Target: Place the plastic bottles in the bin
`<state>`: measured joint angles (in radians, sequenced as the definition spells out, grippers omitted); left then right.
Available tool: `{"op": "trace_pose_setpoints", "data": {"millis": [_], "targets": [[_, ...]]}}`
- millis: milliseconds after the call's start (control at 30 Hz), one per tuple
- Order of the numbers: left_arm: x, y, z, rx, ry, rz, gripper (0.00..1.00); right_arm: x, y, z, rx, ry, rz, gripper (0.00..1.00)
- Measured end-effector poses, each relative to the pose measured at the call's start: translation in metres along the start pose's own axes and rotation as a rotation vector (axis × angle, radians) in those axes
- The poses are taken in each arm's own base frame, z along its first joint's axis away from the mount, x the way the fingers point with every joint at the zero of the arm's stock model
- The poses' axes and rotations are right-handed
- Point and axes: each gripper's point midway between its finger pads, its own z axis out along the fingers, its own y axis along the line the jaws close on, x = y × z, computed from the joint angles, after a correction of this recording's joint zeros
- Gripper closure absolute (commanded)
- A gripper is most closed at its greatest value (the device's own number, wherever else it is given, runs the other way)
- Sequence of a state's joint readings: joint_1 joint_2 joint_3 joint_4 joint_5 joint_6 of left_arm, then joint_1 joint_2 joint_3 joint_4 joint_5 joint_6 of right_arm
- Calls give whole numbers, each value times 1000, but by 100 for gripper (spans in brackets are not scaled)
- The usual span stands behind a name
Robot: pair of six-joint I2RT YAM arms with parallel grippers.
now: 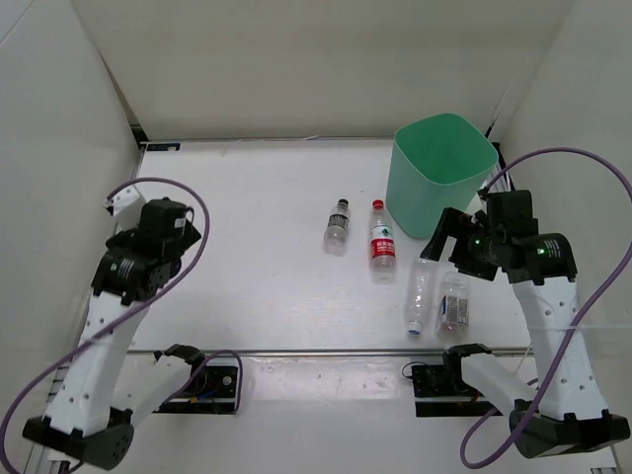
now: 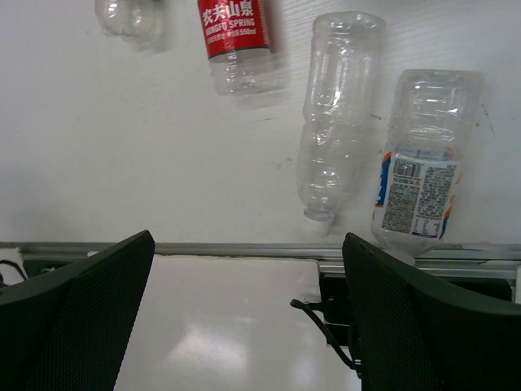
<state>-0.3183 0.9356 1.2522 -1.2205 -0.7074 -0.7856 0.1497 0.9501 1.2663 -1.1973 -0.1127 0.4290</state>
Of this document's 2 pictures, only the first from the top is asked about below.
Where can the red-label plastic water bottle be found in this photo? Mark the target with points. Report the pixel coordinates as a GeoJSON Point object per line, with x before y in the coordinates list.
{"type": "Point", "coordinates": [382, 254]}

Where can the crushed blue-label plastic bottle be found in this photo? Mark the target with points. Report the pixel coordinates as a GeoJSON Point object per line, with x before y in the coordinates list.
{"type": "Point", "coordinates": [452, 320]}

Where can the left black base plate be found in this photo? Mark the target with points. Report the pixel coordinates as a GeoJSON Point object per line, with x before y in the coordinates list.
{"type": "Point", "coordinates": [214, 392]}

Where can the clear blue-cap plastic bottle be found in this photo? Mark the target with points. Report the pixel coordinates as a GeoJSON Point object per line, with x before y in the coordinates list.
{"type": "Point", "coordinates": [420, 295]}

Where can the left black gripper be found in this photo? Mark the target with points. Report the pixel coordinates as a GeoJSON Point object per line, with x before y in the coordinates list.
{"type": "Point", "coordinates": [190, 236]}

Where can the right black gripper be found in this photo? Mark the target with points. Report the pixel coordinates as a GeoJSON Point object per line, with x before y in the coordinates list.
{"type": "Point", "coordinates": [452, 223]}

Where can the small black-cap plastic bottle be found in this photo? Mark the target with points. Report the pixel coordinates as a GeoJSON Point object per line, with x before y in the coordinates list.
{"type": "Point", "coordinates": [337, 231]}

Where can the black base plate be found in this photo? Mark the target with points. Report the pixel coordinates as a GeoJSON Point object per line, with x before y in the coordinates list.
{"type": "Point", "coordinates": [437, 397]}
{"type": "Point", "coordinates": [214, 392]}

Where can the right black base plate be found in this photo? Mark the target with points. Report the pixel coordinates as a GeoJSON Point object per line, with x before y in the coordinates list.
{"type": "Point", "coordinates": [437, 397]}

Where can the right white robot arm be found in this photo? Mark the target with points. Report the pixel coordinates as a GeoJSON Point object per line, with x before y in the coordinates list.
{"type": "Point", "coordinates": [565, 413]}

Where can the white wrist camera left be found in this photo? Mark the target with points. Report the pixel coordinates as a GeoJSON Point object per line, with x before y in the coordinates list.
{"type": "Point", "coordinates": [125, 207]}

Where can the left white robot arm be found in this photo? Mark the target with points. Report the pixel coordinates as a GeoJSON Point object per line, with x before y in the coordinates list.
{"type": "Point", "coordinates": [91, 419]}

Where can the green plastic bin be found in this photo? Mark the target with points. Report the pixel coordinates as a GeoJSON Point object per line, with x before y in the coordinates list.
{"type": "Point", "coordinates": [436, 162]}

